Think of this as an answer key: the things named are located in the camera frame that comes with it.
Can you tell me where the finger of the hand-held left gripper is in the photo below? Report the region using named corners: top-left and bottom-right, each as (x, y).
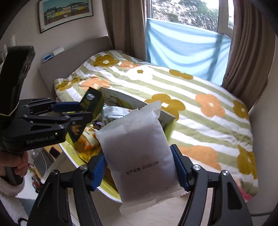
top-left (21, 98), bottom-right (82, 115)
top-left (23, 112), bottom-right (93, 128)

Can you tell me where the clear orange snack bag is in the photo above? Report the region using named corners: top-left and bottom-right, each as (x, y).
top-left (77, 127), bottom-right (103, 152)

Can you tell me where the dark green cracker packet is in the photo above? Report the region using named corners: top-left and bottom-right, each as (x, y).
top-left (67, 86), bottom-right (105, 143)

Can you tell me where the plain white snack packet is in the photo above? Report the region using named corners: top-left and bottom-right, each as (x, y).
top-left (95, 100), bottom-right (191, 215)

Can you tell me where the window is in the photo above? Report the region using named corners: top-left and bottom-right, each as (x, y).
top-left (151, 0), bottom-right (235, 37)

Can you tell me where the framed house picture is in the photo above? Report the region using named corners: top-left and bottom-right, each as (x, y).
top-left (38, 0), bottom-right (94, 34)

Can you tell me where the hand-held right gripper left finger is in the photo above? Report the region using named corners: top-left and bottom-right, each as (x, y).
top-left (27, 150), bottom-right (109, 226)

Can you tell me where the brown curtain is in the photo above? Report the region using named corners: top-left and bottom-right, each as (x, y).
top-left (102, 0), bottom-right (152, 63)
top-left (222, 0), bottom-right (278, 105)

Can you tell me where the beige padded board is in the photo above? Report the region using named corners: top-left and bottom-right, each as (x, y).
top-left (248, 79), bottom-right (278, 218)

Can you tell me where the floral striped blanket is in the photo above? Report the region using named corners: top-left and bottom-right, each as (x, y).
top-left (53, 50), bottom-right (259, 196)

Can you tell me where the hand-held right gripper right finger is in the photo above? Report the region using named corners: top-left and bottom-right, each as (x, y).
top-left (169, 144), bottom-right (253, 226)

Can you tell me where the yellow-green cardboard box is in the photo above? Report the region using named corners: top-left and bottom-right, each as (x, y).
top-left (58, 87), bottom-right (177, 203)

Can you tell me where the grey-green snack bag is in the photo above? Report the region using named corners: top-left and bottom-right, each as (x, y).
top-left (102, 106), bottom-right (136, 125)

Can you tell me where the person's left hand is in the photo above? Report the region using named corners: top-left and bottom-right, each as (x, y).
top-left (0, 150), bottom-right (29, 177)

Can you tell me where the light blue cloth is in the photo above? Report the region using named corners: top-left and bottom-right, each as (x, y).
top-left (146, 18), bottom-right (232, 86)

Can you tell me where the cream bed mattress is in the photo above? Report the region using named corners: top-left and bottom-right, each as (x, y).
top-left (65, 183), bottom-right (257, 226)

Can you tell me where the beige headboard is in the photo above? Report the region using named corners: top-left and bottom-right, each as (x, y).
top-left (38, 36), bottom-right (114, 99)

